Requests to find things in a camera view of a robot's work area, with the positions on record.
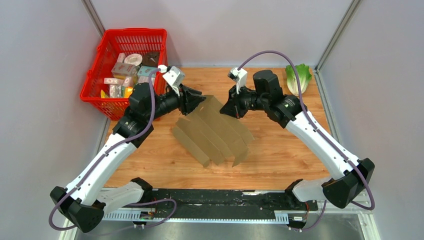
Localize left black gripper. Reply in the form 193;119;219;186
145;83;207;122

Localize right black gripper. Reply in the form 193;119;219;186
220;83;268;120

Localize brown cardboard paper box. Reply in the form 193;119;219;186
171;95;255;167

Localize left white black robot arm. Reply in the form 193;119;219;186
50;83;206;233

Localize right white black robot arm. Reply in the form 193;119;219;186
220;67;375;210

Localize teal small box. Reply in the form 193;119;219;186
137;65;157;77

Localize pink grey carton box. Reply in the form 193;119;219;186
111;62;137;77

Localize pink white small box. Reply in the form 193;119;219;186
103;77;124;86

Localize dark brown round item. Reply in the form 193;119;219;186
141;51;160;68

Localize orange yellow snack packet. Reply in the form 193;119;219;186
123;87;133;99

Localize green lettuce head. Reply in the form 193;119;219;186
285;63;312;96

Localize red plastic shopping basket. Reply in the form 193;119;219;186
80;28;168;121

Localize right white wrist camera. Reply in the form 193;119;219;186
228;67;248;94

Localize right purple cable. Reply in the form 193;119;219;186
236;50;376;211

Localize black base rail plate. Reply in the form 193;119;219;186
120;188;319;221

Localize white perforated cable tray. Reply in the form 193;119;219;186
103;210;289;224

